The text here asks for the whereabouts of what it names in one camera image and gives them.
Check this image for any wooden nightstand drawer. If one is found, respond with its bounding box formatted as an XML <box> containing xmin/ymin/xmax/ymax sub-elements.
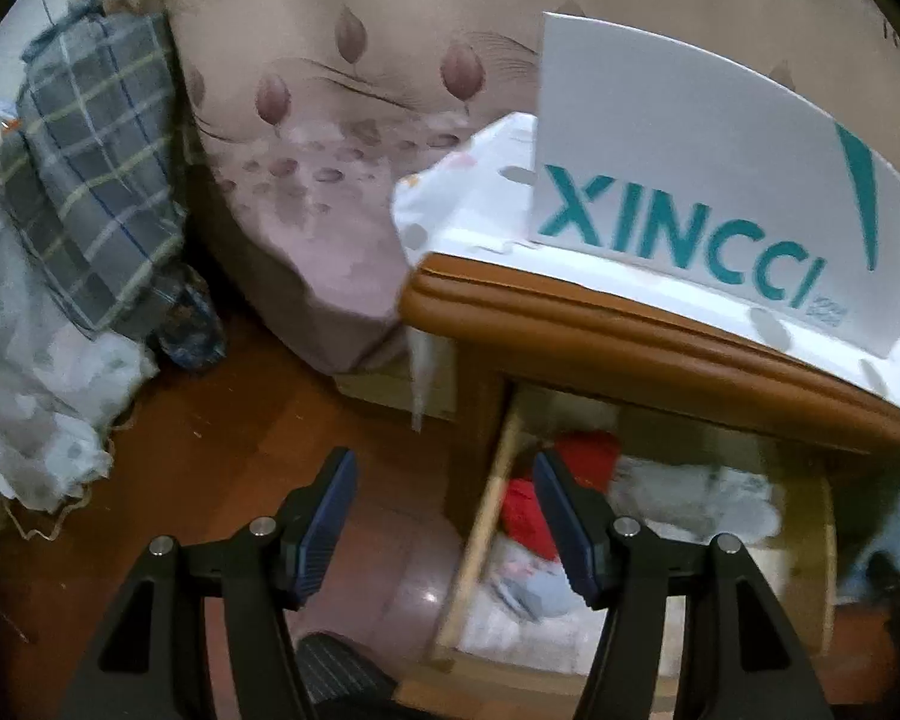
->
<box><xmin>430</xmin><ymin>387</ymin><xmax>836</xmax><ymax>718</ymax></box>

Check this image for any red underwear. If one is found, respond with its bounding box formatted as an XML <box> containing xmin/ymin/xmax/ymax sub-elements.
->
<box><xmin>500</xmin><ymin>429</ymin><xmax>621</xmax><ymax>562</ymax></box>

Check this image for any grey mesh-pattern underwear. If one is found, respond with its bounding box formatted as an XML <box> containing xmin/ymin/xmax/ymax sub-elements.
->
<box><xmin>608</xmin><ymin>457</ymin><xmax>782</xmax><ymax>544</ymax></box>

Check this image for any pink floral blue underwear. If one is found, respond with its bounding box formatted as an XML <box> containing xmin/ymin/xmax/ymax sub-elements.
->
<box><xmin>486</xmin><ymin>535</ymin><xmax>583</xmax><ymax>622</ymax></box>

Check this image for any plaid slipper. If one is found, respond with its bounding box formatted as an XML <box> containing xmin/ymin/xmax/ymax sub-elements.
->
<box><xmin>295</xmin><ymin>632</ymin><xmax>398</xmax><ymax>706</ymax></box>

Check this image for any white leaf-print fabric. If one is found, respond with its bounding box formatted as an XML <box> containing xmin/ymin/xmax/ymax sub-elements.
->
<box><xmin>0</xmin><ymin>203</ymin><xmax>157</xmax><ymax>512</ymax></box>

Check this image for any blue patterned bag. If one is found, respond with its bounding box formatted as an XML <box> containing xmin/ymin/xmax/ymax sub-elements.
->
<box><xmin>151</xmin><ymin>266</ymin><xmax>227</xmax><ymax>371</ymax></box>

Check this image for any white cardboard strip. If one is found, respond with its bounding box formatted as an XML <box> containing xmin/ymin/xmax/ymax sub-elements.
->
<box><xmin>406</xmin><ymin>328</ymin><xmax>455</xmax><ymax>433</ymax></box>

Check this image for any brown wooden nightstand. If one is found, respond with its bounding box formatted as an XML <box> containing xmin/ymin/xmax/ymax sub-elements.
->
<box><xmin>400</xmin><ymin>254</ymin><xmax>900</xmax><ymax>535</ymax></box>

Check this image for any grey plaid cloth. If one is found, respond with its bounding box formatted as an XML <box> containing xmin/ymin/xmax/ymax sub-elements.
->
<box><xmin>0</xmin><ymin>0</ymin><xmax>185</xmax><ymax>337</ymax></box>

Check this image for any white XINCCI shoe box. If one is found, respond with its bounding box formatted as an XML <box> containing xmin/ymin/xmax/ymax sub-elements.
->
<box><xmin>528</xmin><ymin>15</ymin><xmax>900</xmax><ymax>356</ymax></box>

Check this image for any pink floral bed sheet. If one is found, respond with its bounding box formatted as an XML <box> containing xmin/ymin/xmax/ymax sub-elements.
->
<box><xmin>100</xmin><ymin>0</ymin><xmax>900</xmax><ymax>374</ymax></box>

